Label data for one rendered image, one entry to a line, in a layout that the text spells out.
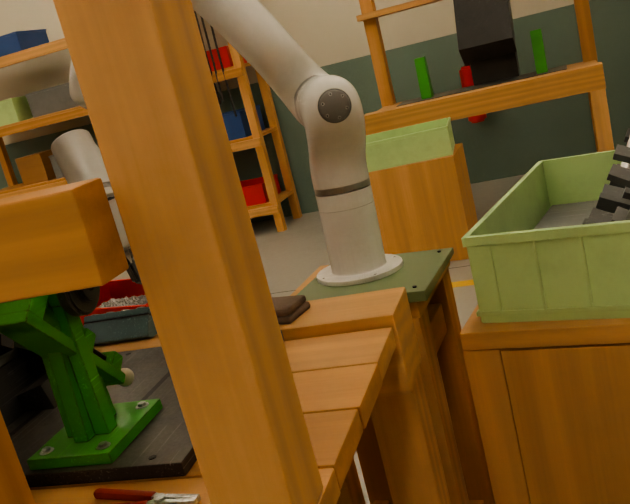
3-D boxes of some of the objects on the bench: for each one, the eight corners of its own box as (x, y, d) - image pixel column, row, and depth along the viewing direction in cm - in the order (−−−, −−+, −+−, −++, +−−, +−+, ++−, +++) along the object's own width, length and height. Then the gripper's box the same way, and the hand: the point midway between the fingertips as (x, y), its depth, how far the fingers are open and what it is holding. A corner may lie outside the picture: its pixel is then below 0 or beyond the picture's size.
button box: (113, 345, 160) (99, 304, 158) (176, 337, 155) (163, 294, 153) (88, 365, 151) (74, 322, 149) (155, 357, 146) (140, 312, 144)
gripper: (61, 218, 149) (101, 299, 146) (126, 179, 148) (168, 261, 145) (78, 224, 156) (117, 302, 153) (140, 187, 156) (180, 265, 152)
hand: (137, 273), depth 149 cm, fingers closed
